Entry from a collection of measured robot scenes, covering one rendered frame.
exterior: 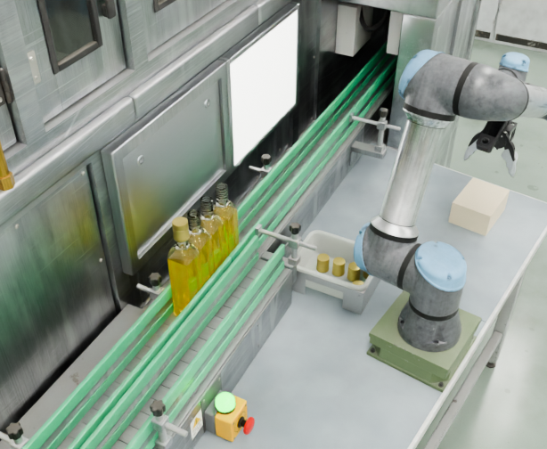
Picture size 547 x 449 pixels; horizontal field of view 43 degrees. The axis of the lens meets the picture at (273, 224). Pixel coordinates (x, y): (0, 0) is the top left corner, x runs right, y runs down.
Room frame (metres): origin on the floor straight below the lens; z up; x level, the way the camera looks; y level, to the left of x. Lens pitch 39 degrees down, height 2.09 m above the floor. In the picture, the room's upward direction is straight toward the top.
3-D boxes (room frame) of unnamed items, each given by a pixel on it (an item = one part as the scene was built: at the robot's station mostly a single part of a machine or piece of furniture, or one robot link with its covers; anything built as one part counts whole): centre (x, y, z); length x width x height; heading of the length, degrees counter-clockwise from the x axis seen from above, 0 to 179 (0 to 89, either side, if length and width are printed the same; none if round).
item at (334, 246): (1.40, -0.17, 0.80); 0.22 x 0.17 x 0.09; 63
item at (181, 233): (1.16, 0.20, 1.14); 0.04 x 0.04 x 0.04
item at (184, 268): (1.16, 0.20, 0.99); 0.06 x 0.06 x 0.21; 62
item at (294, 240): (1.34, -0.03, 0.95); 0.17 x 0.03 x 0.12; 63
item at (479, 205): (1.70, -0.63, 0.79); 0.16 x 0.12 x 0.07; 145
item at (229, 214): (1.31, 0.12, 0.99); 0.06 x 0.06 x 0.21; 64
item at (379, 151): (1.91, -0.32, 0.90); 0.17 x 0.05 x 0.22; 63
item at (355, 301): (1.41, -0.15, 0.79); 0.27 x 0.17 x 0.08; 63
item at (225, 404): (0.93, 0.11, 0.84); 0.05 x 0.05 x 0.03
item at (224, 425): (0.93, 0.10, 0.79); 0.07 x 0.07 x 0.07; 63
